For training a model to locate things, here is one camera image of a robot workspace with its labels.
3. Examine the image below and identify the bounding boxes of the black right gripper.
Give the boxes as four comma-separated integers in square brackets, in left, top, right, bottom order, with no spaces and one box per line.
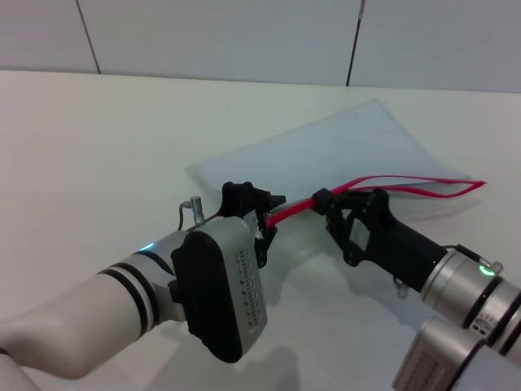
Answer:
[312,187,444,293]

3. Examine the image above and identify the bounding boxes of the white paper sheets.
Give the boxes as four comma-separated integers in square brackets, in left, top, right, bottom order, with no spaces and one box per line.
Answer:
[195,101,473,196]

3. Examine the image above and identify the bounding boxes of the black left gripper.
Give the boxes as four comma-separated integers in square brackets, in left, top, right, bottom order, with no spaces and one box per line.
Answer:
[217,182,287,270]

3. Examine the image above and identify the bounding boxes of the clear document bag red zip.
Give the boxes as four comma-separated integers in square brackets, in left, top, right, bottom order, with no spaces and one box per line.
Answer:
[186,99,488,229]

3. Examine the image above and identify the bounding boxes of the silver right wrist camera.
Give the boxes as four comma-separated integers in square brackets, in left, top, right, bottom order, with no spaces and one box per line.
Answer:
[392,317,486,391]

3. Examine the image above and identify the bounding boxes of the thin black pole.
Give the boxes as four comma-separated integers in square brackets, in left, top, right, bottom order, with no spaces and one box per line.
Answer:
[345,0,367,87]

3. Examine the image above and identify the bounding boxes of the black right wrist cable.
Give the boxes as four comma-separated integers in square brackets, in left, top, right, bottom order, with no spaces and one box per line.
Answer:
[442,243,504,270]

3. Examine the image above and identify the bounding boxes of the grey left wrist cable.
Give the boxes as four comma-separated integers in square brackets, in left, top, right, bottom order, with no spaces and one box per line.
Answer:
[177,195,223,234]

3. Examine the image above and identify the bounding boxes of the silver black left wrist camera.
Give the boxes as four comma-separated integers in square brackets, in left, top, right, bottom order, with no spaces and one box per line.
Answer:
[170,217,269,364]

